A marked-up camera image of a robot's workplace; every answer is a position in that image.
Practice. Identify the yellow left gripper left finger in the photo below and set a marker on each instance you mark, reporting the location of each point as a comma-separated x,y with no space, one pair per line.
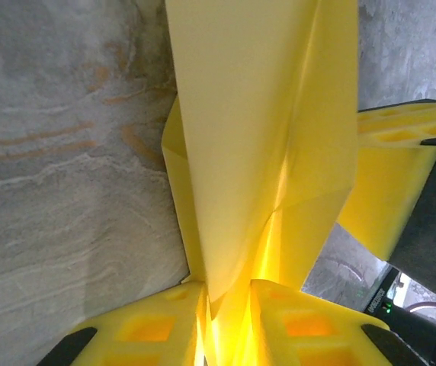
142,335

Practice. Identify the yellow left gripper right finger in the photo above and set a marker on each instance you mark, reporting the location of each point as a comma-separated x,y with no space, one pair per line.
317,335

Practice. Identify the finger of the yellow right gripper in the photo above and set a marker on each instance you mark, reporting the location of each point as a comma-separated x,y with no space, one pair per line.
412,113
385,190

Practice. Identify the yellow square paper sheet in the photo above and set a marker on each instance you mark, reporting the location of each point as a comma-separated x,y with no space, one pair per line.
248,133

